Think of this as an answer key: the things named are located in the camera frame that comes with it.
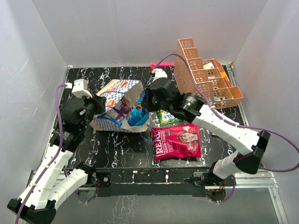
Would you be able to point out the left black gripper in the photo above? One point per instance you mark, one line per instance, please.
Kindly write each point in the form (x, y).
(99, 101)

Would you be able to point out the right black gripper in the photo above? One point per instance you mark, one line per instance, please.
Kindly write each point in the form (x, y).
(149, 94)

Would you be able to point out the green yellow snack bag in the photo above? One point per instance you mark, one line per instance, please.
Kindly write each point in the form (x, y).
(165, 118)

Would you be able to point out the blue checkered paper bag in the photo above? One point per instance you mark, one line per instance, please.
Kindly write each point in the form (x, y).
(121, 98)

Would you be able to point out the blue snack bag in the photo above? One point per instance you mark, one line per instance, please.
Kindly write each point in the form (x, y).
(138, 115)

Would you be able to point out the pink REAL chips bag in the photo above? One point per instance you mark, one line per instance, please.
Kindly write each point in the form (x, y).
(180, 141)

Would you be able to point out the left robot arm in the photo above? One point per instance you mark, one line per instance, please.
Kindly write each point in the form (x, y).
(42, 197)

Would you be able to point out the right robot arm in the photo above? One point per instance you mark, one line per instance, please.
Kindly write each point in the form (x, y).
(250, 145)

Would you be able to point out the purple snack packet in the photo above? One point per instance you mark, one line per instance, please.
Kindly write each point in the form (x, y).
(119, 112)

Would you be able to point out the pink tape strip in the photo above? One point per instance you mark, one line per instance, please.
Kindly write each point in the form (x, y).
(162, 65)

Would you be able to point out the orange plastic file organizer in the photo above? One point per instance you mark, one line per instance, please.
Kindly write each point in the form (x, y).
(193, 74)

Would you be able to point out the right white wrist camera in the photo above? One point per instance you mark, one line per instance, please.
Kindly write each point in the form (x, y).
(158, 73)

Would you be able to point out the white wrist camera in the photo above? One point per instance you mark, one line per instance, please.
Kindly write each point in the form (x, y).
(158, 73)
(79, 88)

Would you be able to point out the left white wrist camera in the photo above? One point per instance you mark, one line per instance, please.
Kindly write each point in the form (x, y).
(79, 88)

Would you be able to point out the aluminium base frame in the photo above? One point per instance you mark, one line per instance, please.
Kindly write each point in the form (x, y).
(140, 183)

